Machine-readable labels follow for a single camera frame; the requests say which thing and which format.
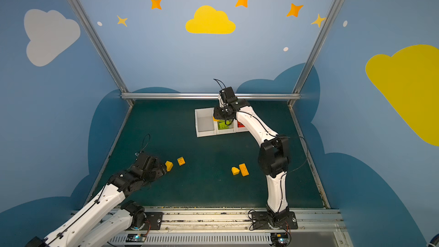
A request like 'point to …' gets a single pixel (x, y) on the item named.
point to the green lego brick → (222, 124)
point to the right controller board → (280, 239)
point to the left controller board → (135, 238)
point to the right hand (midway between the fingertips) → (218, 112)
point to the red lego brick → (239, 124)
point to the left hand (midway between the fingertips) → (165, 169)
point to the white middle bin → (231, 129)
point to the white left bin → (204, 124)
